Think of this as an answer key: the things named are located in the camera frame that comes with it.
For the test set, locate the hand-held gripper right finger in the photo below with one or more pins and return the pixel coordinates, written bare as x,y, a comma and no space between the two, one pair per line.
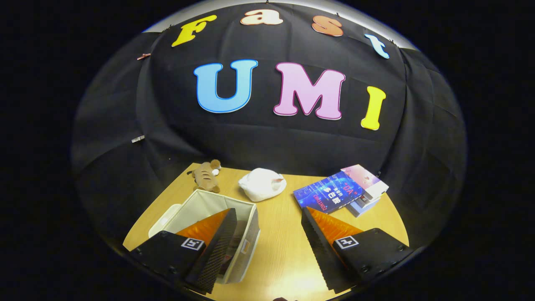
317,251

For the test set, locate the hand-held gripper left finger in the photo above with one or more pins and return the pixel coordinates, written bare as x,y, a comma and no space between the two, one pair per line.
217,255

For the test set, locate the grey fabric storage box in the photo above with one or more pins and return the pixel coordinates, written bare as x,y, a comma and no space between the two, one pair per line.
205,205

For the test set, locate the dark blue book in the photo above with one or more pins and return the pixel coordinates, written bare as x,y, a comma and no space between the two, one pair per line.
328,194

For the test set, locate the light blue book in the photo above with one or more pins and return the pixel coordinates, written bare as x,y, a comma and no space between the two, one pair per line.
361,210

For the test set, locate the brown plush toy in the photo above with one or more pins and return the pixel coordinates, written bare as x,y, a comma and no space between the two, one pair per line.
205,175

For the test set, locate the white plush toy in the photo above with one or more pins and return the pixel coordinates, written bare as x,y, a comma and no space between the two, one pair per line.
261,186

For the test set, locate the pink cover book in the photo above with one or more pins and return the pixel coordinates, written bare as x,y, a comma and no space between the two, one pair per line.
363,175

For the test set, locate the black backdrop cloth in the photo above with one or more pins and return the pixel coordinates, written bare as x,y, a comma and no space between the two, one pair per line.
267,142

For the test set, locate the silver clip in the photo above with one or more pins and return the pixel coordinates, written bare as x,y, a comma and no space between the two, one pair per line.
138,139

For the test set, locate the copper clip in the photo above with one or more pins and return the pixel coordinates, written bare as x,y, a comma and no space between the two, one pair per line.
144,56

